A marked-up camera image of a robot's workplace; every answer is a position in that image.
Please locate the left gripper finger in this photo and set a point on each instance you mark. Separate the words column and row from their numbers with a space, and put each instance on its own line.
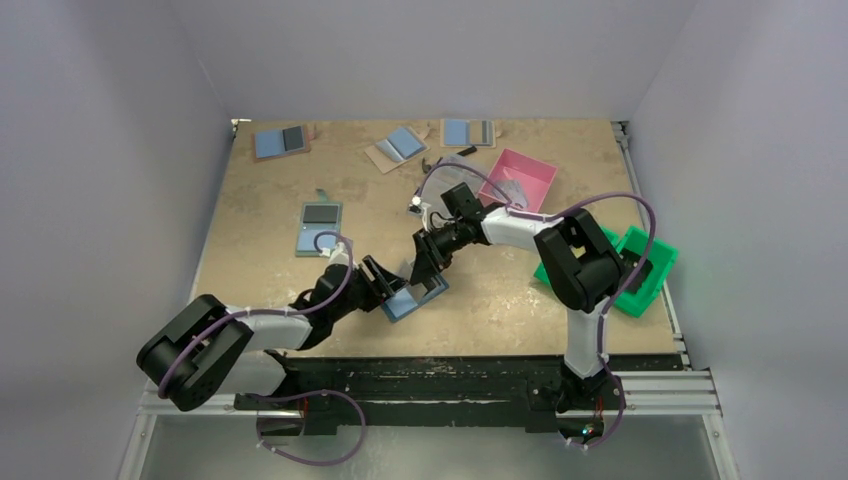
column 371, row 299
column 386, row 283

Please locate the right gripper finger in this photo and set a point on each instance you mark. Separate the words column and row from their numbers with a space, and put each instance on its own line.
column 424, row 266
column 442, row 251

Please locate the beige open card holder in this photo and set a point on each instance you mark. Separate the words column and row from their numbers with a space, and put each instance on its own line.
column 468, row 133

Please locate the green tray lid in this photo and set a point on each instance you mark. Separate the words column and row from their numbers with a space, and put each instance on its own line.
column 647, row 285

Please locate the tan open card holder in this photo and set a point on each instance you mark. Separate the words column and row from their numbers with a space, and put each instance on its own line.
column 401, row 146

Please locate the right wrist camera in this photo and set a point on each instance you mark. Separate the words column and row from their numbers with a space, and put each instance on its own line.
column 420, row 208

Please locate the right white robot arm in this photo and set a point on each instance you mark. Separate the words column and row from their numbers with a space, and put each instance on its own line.
column 583, row 268

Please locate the clear plastic organizer box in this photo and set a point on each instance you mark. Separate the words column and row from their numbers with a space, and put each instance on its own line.
column 442, row 180

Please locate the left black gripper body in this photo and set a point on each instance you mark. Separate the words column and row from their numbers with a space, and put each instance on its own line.
column 356, row 298

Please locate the pink plastic bin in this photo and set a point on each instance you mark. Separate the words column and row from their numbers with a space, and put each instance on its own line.
column 535, row 176

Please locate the brown open card holder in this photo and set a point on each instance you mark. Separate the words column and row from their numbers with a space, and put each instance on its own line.
column 282, row 142

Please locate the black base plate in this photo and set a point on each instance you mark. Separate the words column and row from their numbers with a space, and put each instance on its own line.
column 531, row 392

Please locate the cards in pink bin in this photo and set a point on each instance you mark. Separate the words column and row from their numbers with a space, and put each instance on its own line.
column 510, row 191

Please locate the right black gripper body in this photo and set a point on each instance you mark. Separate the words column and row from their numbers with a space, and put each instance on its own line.
column 431, row 248

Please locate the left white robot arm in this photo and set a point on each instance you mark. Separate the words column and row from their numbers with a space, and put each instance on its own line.
column 190, row 358

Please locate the blue card holder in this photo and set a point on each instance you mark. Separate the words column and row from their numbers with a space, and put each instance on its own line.
column 411, row 298

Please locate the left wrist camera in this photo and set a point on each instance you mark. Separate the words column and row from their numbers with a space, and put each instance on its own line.
column 337, row 255

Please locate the teal open card holder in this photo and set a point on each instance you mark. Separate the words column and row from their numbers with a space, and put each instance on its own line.
column 316, row 217

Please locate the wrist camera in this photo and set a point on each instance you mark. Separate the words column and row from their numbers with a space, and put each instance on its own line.
column 420, row 208
column 337, row 255

